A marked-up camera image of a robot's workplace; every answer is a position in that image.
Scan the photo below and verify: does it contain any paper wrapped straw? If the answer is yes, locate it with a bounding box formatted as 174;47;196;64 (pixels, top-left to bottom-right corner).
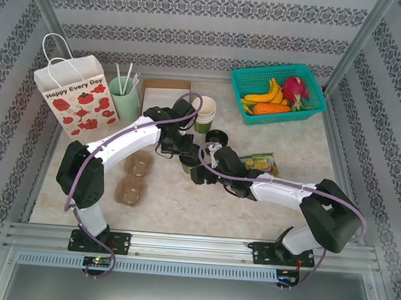
128;71;141;93

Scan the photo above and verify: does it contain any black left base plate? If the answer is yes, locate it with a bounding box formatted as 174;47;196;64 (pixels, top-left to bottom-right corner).
67;228;133;256

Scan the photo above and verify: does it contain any stack of green paper cups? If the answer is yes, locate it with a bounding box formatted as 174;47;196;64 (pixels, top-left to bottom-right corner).
189;94;219;135

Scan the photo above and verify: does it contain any white paper napkin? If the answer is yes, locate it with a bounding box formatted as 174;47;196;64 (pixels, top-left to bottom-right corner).
142;85;192;118

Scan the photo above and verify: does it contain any controller board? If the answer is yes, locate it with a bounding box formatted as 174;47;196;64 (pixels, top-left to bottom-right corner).
82;255;112;269
276;269;301;287

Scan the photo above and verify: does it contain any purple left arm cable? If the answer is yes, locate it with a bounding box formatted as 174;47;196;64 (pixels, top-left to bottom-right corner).
58;83;206;288

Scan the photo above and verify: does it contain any brown pulp cup carrier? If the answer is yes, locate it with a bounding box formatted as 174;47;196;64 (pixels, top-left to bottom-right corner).
113;150;155;209

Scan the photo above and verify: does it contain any white straw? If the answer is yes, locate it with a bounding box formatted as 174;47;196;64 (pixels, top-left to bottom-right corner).
121;61;134;96
113;63;125;95

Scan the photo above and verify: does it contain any brown cardboard napkin box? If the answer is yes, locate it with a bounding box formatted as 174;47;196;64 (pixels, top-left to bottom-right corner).
139;78;193;122

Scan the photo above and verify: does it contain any right controller board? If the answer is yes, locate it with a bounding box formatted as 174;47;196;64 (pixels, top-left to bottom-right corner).
276;269;301;287

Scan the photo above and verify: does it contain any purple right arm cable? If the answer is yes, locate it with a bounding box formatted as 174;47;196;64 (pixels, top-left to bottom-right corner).
188;144;374;299

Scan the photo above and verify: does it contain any black plastic cup lid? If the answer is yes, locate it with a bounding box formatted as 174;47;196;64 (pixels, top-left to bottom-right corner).
180;153;201;166
204;128;230;147

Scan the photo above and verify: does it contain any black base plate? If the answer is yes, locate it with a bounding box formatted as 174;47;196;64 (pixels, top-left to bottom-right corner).
67;228;133;256
249;240;317;270

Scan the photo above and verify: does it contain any red toy dragon fruit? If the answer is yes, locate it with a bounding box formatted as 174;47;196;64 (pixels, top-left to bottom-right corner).
279;75;321;115

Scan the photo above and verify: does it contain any left controller board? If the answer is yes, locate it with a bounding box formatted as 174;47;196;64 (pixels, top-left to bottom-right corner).
82;255;112;269

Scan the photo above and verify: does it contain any yellow toy banana bunch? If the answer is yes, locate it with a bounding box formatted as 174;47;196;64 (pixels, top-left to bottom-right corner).
240;76;292;115

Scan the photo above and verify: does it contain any aluminium frame post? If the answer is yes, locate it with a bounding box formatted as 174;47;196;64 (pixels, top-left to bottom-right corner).
13;0;88;79
322;0;397;100

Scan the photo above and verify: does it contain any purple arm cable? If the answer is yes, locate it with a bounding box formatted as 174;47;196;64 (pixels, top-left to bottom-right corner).
58;83;206;288
188;144;374;299

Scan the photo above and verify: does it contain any aluminium mounting rail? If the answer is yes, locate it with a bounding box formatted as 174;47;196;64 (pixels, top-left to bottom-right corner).
3;220;383;276

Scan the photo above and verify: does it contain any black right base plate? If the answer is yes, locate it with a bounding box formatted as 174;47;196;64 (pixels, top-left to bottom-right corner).
249;240;317;270

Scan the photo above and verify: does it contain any orange toy carrot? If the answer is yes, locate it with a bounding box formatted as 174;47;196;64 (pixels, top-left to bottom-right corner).
251;100;292;119

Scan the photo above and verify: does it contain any grey slotted cable duct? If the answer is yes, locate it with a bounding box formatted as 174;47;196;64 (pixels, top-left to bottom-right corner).
16;248;279;285

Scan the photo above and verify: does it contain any green yellow candy bag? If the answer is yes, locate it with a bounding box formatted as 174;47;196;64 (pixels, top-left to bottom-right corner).
238;150;284;180

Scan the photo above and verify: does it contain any green straw holder cup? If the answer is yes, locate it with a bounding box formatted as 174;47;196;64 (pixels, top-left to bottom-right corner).
106;75;143;121

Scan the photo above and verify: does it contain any teal plastic basket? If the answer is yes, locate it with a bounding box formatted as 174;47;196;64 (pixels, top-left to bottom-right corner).
227;58;330;132

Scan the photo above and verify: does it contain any white red paper gift bag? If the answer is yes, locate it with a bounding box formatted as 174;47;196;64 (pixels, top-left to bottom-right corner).
28;32;127;145

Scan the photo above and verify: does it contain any green paper coffee cup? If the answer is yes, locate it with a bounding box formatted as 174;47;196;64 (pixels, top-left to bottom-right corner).
179;153;201;175

